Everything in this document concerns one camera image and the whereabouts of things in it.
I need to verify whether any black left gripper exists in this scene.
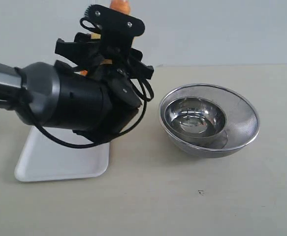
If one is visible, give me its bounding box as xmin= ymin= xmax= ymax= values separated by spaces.
xmin=55 ymin=32 xmax=154 ymax=144

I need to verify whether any small stainless steel bowl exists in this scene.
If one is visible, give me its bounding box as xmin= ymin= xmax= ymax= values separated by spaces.
xmin=164 ymin=96 xmax=227 ymax=146

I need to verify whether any white rectangular plastic tray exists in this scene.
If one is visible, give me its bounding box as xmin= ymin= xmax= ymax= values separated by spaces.
xmin=14 ymin=127 xmax=110 ymax=182

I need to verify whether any steel mesh colander basket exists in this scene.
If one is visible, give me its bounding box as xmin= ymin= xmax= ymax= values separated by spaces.
xmin=158 ymin=84 xmax=260 ymax=158

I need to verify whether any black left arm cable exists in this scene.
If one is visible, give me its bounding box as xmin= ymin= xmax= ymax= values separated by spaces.
xmin=10 ymin=71 xmax=155 ymax=149

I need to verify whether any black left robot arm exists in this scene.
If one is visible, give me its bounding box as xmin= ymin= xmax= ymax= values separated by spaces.
xmin=0 ymin=32 xmax=154 ymax=149

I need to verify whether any orange dish soap pump bottle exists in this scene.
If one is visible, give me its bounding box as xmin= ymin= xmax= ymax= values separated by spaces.
xmin=80 ymin=0 xmax=131 ymax=76

